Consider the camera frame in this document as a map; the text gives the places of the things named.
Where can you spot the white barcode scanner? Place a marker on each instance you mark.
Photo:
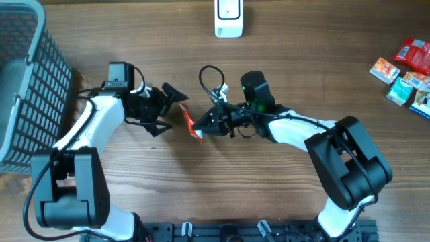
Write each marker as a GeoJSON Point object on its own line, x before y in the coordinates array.
{"type": "Point", "coordinates": [228, 18]}

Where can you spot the red candy bag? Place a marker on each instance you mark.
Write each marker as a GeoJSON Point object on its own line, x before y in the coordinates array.
{"type": "Point", "coordinates": [415, 54]}

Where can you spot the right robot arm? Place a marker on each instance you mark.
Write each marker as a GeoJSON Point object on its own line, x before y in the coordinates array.
{"type": "Point", "coordinates": [350, 166]}

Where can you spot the teal small box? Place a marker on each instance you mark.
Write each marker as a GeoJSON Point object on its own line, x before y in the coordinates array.
{"type": "Point", "coordinates": [400, 91]}

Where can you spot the orange small box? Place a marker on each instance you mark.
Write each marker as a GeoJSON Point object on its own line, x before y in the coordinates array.
{"type": "Point", "coordinates": [385, 71]}
{"type": "Point", "coordinates": [418, 81]}

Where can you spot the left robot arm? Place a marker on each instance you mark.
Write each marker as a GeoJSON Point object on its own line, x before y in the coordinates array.
{"type": "Point", "coordinates": [69, 194]}

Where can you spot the grey plastic mesh basket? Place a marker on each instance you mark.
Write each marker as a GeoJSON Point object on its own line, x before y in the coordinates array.
{"type": "Point", "coordinates": [36, 84]}

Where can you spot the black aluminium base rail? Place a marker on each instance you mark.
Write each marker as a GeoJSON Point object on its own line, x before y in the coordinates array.
{"type": "Point", "coordinates": [288, 231]}

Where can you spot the red stick sachet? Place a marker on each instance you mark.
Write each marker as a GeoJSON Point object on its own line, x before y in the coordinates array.
{"type": "Point", "coordinates": [196, 134]}

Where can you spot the white cream snack bag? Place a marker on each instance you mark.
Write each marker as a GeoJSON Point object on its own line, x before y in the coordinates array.
{"type": "Point", "coordinates": [420, 104]}

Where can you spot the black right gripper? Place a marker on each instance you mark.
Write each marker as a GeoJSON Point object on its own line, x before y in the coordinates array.
{"type": "Point", "coordinates": [219, 126]}

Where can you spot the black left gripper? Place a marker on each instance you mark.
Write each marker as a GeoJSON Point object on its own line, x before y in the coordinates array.
{"type": "Point", "coordinates": [163, 105]}

